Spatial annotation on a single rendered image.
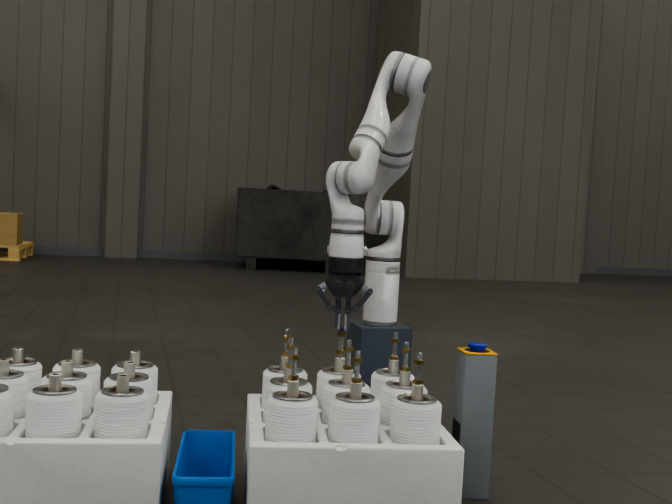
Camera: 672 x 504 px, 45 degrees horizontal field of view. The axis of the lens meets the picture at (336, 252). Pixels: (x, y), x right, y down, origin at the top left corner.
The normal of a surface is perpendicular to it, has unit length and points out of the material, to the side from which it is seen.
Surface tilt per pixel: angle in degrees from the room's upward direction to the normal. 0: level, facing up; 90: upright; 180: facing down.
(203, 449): 88
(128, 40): 90
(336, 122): 90
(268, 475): 90
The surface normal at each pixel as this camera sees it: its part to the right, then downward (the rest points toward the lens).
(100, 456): 0.15, 0.07
